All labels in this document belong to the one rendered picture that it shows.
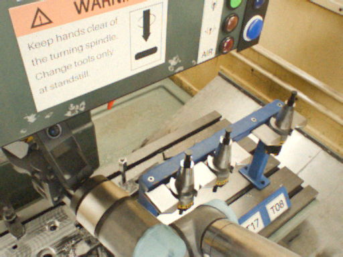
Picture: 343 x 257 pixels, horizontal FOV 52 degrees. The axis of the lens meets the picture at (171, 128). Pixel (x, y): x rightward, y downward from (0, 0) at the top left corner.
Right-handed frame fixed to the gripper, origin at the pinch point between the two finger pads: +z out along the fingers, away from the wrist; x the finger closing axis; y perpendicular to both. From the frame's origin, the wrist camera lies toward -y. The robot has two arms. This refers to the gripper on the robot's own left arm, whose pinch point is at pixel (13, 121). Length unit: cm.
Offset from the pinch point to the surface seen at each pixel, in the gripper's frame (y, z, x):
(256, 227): 47, -37, 42
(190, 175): 13.4, -23.9, 21.0
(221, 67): 53, 18, 107
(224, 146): 11.8, -25.0, 31.1
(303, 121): 19, -33, 59
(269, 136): 19, -29, 48
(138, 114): 86, 46, 81
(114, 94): -17.9, -21.7, 3.2
